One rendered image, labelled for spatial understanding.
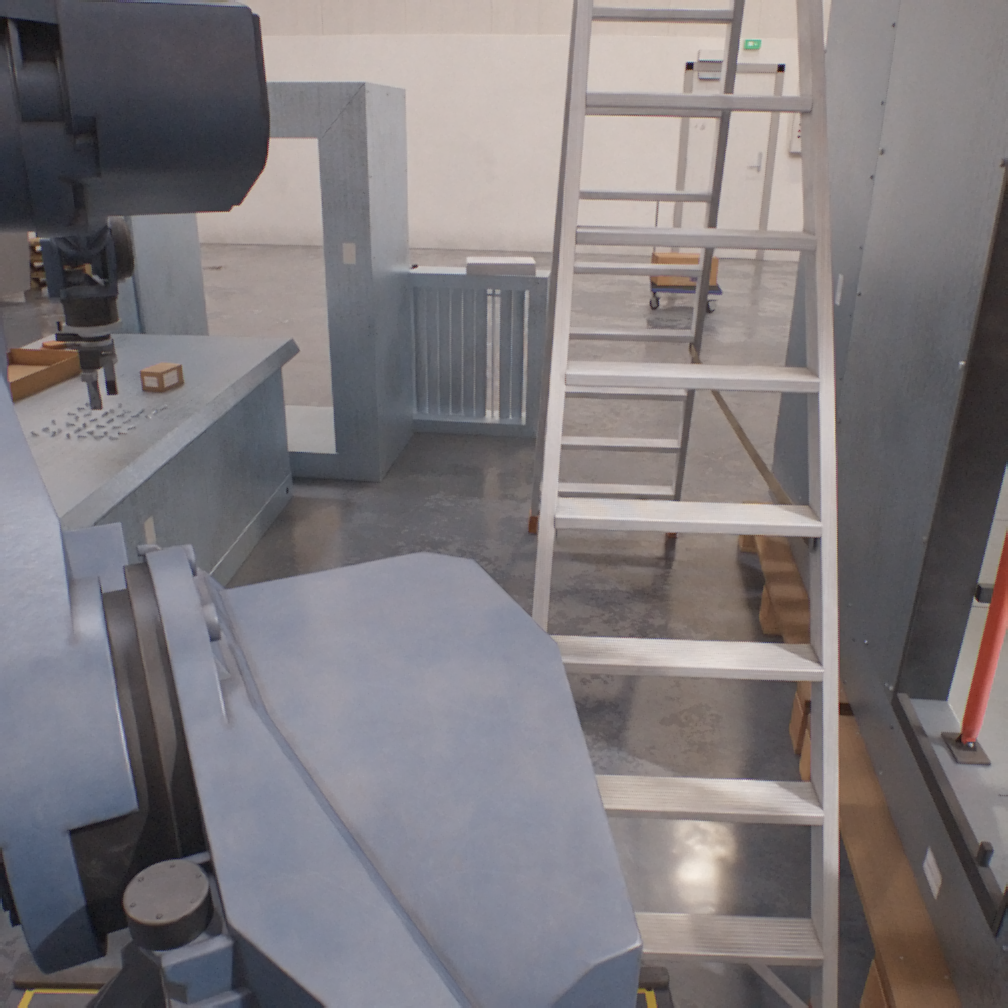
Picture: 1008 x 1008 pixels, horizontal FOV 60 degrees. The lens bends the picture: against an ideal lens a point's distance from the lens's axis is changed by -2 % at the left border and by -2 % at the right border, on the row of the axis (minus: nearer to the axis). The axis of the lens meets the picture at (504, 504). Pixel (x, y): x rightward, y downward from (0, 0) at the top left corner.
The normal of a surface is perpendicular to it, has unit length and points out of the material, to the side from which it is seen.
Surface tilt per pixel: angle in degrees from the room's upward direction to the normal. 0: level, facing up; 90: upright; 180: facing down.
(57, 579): 20
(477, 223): 90
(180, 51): 81
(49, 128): 85
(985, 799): 0
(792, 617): 0
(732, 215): 90
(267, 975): 90
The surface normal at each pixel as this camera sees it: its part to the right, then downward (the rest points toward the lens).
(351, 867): 0.19, -0.69
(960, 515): -0.12, 0.39
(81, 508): 0.93, -0.32
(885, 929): 0.01, -0.92
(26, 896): 0.44, 0.26
